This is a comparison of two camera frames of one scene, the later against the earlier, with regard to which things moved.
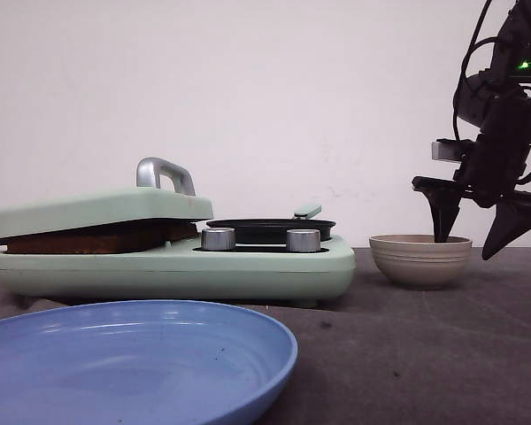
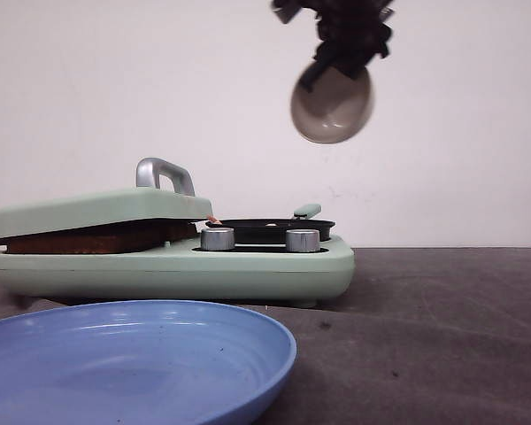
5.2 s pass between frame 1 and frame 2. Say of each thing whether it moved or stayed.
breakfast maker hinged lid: stayed
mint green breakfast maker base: stayed
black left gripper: moved
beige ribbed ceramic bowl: moved
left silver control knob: stayed
